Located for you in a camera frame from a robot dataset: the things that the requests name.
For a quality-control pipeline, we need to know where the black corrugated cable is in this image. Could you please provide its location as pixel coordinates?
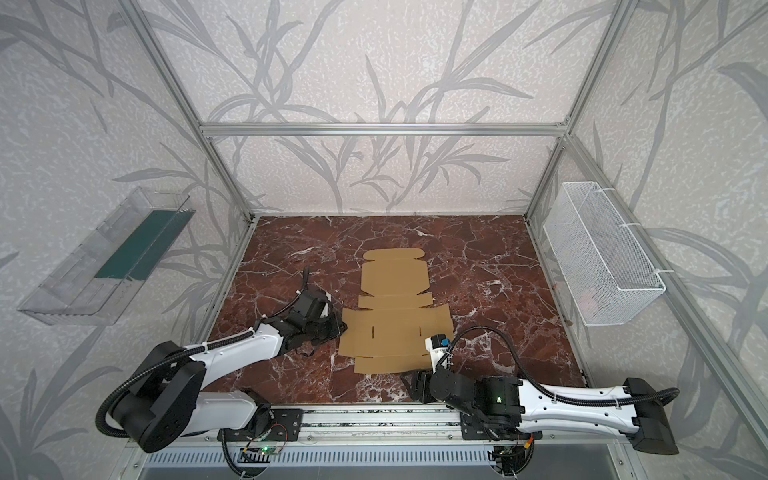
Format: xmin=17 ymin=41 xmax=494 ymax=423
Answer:
xmin=434 ymin=326 xmax=681 ymax=409
xmin=94 ymin=266 xmax=313 ymax=439

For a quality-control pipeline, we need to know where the right black corrugated cable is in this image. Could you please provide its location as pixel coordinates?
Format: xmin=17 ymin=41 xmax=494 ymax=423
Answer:
xmin=434 ymin=326 xmax=681 ymax=409

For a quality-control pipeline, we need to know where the brown cardboard box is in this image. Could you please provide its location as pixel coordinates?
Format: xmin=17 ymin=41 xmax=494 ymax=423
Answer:
xmin=338 ymin=248 xmax=454 ymax=374

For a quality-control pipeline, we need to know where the white wire mesh basket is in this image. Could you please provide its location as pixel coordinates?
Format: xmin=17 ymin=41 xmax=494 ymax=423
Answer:
xmin=543 ymin=181 xmax=666 ymax=327

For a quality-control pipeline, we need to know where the left black corrugated cable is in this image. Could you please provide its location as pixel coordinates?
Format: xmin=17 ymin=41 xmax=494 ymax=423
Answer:
xmin=94 ymin=266 xmax=313 ymax=439

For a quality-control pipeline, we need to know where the clear acrylic wall tray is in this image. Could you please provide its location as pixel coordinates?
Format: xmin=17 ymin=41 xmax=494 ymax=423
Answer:
xmin=18 ymin=187 xmax=196 ymax=326

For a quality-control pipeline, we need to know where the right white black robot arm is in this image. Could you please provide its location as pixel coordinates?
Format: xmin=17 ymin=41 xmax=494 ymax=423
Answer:
xmin=401 ymin=367 xmax=679 ymax=455

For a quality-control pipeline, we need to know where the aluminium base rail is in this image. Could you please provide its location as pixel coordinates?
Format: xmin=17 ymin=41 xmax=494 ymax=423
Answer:
xmin=159 ymin=395 xmax=639 ymax=447

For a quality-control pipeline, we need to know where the small green lit circuit board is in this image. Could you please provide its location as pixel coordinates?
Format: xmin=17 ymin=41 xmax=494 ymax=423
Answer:
xmin=239 ymin=445 xmax=283 ymax=464

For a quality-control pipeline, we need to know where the aluminium frame structure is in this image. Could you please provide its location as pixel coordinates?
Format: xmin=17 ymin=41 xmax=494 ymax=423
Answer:
xmin=118 ymin=1 xmax=767 ymax=448

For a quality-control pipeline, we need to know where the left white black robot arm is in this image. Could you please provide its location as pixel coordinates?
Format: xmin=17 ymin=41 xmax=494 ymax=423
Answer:
xmin=95 ymin=287 xmax=347 ymax=453

